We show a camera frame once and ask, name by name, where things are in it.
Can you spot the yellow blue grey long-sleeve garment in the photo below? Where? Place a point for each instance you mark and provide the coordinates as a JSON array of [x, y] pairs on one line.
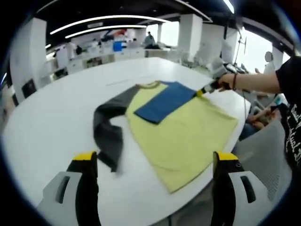
[[183, 131]]

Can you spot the long curved ceiling light strip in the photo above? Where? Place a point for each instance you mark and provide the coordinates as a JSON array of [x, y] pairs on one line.
[[110, 17], [105, 27]]

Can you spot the white low cabinet row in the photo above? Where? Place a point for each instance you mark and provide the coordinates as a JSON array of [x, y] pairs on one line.
[[122, 56]]

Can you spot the blue storage box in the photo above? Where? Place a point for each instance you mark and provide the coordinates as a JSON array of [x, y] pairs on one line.
[[118, 46]]

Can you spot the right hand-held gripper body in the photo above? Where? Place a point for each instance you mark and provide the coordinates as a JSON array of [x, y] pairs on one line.
[[219, 69]]

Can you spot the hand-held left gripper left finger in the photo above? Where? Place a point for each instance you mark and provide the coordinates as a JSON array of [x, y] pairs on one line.
[[87, 188]]

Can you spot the white cabinet unit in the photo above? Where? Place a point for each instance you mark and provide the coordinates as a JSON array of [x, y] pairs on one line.
[[62, 57]]

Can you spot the thin template tape line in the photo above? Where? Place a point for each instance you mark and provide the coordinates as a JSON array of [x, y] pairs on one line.
[[117, 83]]

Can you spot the person's right hand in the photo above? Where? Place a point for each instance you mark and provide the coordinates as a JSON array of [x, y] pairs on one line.
[[227, 82]]

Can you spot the grey mesh office chair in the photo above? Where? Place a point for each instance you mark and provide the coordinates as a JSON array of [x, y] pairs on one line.
[[265, 150]]

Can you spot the black chair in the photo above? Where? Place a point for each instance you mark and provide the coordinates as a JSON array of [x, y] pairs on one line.
[[28, 88]]

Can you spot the straight ceiling light strip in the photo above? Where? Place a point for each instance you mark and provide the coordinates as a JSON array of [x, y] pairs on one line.
[[228, 5]]

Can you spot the black light stand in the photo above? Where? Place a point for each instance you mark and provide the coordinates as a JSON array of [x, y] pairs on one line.
[[240, 44]]

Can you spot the person in black shirt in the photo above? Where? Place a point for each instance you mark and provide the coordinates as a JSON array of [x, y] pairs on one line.
[[291, 94]]

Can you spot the white monitor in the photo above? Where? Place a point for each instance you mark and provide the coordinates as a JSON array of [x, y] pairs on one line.
[[227, 50]]

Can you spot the black adjustable desk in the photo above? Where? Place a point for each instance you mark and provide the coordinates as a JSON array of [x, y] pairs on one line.
[[232, 68]]

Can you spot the white square pillar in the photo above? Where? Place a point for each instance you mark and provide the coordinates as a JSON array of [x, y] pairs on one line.
[[190, 37], [28, 54]]

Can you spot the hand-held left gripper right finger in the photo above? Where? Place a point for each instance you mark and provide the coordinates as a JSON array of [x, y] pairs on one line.
[[223, 188]]

